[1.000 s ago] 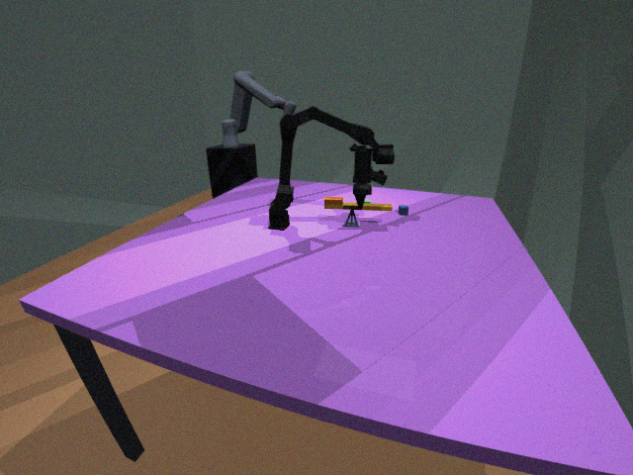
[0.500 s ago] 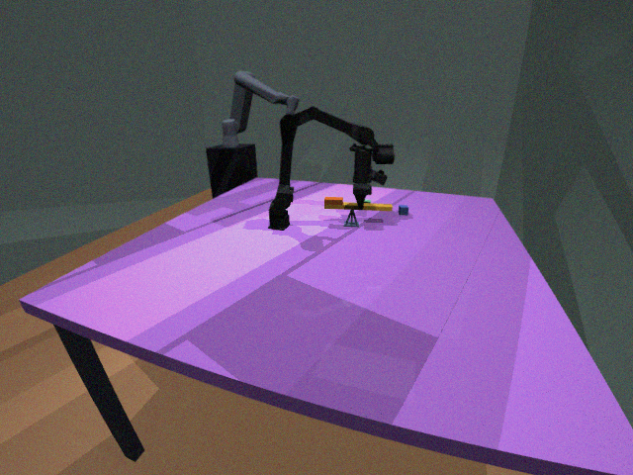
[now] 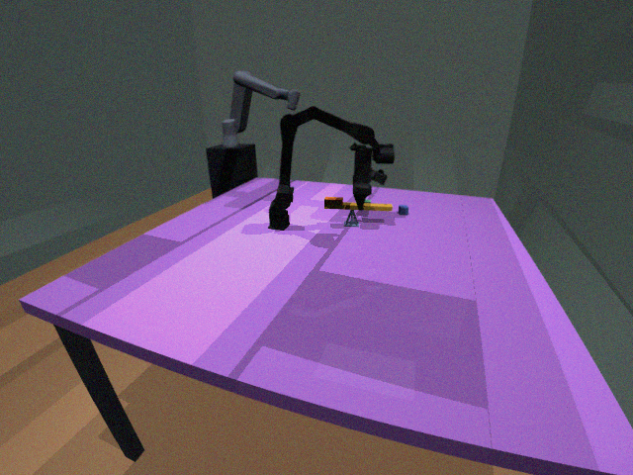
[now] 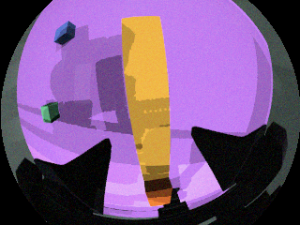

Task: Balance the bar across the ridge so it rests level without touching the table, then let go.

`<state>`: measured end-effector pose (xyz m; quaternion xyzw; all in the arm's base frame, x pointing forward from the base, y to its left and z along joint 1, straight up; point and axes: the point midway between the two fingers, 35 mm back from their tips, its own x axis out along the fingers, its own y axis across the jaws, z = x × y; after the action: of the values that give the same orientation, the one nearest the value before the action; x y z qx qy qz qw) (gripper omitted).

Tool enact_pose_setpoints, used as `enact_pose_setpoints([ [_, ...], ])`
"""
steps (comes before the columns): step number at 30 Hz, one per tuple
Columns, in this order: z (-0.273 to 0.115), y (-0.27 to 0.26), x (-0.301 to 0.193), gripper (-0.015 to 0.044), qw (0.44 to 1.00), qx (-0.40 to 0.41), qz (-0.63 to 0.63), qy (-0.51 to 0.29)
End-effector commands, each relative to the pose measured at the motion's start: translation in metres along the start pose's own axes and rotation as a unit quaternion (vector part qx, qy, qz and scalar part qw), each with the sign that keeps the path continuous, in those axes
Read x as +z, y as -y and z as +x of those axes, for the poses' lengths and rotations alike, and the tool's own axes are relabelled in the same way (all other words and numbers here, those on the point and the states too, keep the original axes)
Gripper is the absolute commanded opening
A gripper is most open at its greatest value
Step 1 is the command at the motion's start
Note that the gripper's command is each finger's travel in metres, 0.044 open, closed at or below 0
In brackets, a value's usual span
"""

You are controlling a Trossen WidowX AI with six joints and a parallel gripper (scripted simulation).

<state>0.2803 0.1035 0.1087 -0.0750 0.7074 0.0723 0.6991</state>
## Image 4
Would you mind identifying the small blue block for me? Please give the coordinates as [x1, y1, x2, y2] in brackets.
[53, 22, 76, 45]

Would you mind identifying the orange bar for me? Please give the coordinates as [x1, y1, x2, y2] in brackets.
[121, 16, 173, 206]

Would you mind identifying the small green block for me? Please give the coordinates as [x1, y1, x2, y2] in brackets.
[40, 101, 60, 124]

